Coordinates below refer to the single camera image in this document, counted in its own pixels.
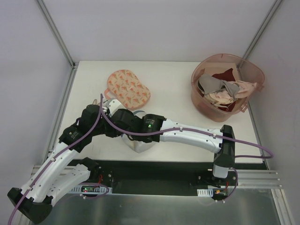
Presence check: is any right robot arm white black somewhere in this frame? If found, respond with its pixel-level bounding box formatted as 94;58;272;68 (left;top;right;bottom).
110;109;235;185

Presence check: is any left aluminium frame post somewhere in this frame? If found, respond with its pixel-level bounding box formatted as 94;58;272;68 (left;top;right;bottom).
35;0;76;69

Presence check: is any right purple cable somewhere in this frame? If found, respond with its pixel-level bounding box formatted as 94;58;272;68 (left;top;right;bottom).
99;93;274;203

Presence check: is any right controller board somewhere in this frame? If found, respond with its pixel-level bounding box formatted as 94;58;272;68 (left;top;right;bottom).
196;187;228;197

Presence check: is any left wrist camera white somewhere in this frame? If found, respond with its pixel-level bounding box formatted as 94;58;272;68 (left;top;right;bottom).
101;107;110;117

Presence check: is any dark red garment in tub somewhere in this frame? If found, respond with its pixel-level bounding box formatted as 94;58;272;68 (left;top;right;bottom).
213;68;235;82

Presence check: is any floral pink laundry pouch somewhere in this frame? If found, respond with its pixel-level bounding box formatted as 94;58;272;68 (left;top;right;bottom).
104;69;151;110

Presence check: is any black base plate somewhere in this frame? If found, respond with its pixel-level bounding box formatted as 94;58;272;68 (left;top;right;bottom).
67;159;269;195

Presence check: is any pink bra in tub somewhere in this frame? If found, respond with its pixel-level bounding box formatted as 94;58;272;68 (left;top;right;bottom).
204;81;257;105

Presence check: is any grey bra in tub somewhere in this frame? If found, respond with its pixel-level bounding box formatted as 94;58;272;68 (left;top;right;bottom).
197;74;240;98

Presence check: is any white mesh laundry bag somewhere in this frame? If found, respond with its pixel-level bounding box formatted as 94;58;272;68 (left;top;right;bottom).
121;110;155;153

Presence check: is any pink translucent plastic tub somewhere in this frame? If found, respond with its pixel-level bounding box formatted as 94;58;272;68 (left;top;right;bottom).
191;53;265;122

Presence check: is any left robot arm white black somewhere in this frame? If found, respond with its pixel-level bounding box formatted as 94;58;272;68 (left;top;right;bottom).
7;101;120;225

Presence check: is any controller board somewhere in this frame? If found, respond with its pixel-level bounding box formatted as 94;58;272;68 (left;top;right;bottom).
196;187;228;197
68;185;112;195

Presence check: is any aluminium front rail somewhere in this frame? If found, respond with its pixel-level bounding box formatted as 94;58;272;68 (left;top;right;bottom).
237;170;283;189

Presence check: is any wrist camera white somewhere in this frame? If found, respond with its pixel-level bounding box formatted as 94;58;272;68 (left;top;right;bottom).
101;107;110;117
104;98;125;116

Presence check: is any right aluminium frame post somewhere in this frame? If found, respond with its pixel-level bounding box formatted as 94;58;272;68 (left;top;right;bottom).
242;0;284;60

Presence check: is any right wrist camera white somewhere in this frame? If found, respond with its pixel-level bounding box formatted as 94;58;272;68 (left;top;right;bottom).
104;98;125;116

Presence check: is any aluminium frame post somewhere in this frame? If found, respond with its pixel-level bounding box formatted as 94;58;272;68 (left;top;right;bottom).
35;0;76;69
242;0;284;60

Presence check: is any left controller board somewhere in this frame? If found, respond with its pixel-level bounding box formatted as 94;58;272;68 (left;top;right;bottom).
68;185;112;195

